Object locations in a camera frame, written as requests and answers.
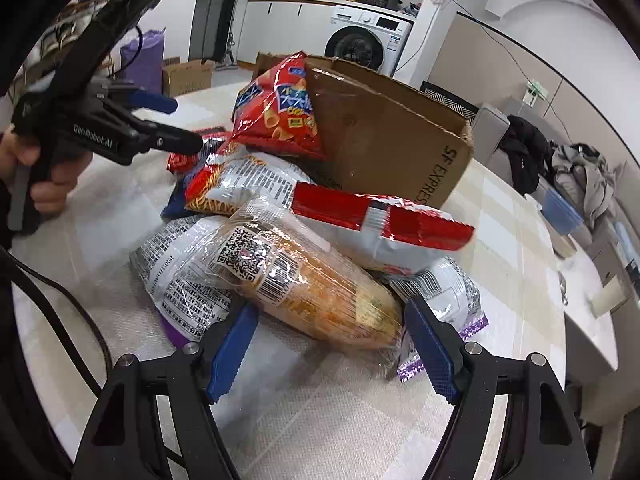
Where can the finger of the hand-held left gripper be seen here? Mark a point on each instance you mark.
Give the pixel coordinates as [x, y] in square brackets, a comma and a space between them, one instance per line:
[175, 142]
[155, 102]

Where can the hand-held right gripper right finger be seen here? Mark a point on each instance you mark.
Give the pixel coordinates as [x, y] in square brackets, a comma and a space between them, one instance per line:
[432, 355]

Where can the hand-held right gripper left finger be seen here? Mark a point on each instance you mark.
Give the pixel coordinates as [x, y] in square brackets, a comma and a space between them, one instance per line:
[232, 355]

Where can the purple white snack bag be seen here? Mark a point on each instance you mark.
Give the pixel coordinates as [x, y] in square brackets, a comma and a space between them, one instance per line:
[185, 290]
[445, 295]

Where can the orange noodle snack bag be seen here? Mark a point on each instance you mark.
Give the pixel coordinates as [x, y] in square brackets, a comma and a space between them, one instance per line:
[250, 182]

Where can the red chip bag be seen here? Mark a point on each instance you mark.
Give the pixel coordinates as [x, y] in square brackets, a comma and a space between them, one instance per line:
[280, 115]

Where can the bread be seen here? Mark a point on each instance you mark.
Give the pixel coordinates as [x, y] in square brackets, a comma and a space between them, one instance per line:
[320, 290]

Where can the red and white snack bag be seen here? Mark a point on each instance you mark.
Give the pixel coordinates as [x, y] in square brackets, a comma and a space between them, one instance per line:
[350, 210]

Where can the brown cardboard box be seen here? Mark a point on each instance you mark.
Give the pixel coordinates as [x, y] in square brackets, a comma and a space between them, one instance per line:
[390, 145]

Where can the person's left hand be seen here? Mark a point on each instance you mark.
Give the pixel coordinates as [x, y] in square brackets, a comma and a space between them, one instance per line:
[55, 190]

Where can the small red snack packet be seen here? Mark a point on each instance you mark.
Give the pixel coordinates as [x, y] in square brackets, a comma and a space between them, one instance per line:
[181, 162]

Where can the purple sack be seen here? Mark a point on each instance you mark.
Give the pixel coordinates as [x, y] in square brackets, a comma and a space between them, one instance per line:
[147, 65]

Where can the printed cardboard floor box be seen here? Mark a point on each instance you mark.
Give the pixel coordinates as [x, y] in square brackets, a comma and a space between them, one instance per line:
[187, 80]

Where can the black red snack packet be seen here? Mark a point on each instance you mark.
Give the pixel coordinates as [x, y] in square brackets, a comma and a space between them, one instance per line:
[215, 144]

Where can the dark glass door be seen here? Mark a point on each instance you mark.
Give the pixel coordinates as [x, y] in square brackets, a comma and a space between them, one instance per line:
[215, 10]

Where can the white base cabinet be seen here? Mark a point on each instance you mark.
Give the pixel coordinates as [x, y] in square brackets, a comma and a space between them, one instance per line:
[280, 30]

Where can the tan pouch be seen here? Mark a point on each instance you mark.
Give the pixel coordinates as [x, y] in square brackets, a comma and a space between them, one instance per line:
[563, 287]

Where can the white side table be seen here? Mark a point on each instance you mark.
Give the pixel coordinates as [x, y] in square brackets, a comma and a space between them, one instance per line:
[580, 320]

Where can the beige bowl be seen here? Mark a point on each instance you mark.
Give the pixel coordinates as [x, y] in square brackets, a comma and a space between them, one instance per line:
[565, 247]

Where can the white cup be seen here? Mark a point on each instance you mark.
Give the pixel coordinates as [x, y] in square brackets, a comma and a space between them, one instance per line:
[607, 300]

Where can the white washing machine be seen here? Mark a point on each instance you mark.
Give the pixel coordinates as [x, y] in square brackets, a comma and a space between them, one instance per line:
[365, 45]

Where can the black jacket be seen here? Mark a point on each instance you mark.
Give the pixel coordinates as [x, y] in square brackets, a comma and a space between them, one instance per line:
[525, 152]

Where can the light blue cloth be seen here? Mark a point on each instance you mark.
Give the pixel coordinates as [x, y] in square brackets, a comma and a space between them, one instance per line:
[625, 240]

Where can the grey jacket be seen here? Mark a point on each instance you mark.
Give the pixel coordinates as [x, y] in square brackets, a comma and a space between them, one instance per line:
[585, 180]

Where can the grey sofa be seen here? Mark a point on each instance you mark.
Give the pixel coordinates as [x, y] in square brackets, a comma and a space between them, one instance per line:
[492, 125]

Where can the patterned rug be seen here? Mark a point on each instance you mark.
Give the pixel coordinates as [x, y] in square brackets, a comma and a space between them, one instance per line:
[450, 100]

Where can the green wall plug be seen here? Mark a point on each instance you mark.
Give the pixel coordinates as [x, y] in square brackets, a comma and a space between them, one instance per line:
[535, 91]

